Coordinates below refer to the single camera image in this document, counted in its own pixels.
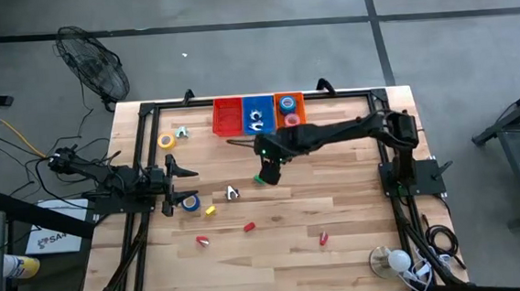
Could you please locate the red plastic basket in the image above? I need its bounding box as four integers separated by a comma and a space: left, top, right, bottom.
210, 95, 245, 139

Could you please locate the black floor fan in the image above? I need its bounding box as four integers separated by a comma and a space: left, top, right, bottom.
52, 21, 133, 117

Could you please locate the yellow tape roll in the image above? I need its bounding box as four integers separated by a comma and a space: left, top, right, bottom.
157, 131, 178, 152

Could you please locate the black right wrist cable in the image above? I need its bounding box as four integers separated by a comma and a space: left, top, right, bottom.
225, 136, 257, 148

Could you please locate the blue box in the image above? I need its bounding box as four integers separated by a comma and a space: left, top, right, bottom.
180, 193, 202, 213

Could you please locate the white printed box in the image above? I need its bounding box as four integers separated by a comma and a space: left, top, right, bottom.
21, 196, 93, 256

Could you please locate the white lamp cable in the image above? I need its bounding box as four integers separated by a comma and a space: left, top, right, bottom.
395, 251, 455, 291

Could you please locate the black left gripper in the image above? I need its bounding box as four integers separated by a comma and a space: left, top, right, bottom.
144, 152, 202, 220

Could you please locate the white globe lamp metal base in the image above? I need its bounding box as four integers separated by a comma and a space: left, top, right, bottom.
367, 243, 413, 281

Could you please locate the black coiled cable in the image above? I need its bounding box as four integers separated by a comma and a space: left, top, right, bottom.
423, 211, 468, 273

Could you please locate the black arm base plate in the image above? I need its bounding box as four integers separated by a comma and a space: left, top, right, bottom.
377, 156, 456, 199
92, 189, 161, 218

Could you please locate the black diagonal beam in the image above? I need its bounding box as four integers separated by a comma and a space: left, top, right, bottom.
0, 181, 99, 246

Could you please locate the pink tape roll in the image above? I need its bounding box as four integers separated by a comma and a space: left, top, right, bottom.
283, 112, 303, 128

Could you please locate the yellow cable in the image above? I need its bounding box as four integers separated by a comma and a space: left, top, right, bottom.
0, 89, 49, 163

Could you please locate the light blue tape roll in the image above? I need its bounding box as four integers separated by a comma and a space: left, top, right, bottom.
277, 95, 298, 115

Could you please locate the orange plastic basket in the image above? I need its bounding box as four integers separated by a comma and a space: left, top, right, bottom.
273, 90, 309, 130

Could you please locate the blue plastic basket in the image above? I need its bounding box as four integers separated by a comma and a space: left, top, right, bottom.
241, 94, 277, 136

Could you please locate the yellow white spray can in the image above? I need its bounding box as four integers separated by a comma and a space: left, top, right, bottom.
0, 251, 42, 281

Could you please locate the black fan power cable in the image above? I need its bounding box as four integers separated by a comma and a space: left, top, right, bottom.
47, 81, 99, 155

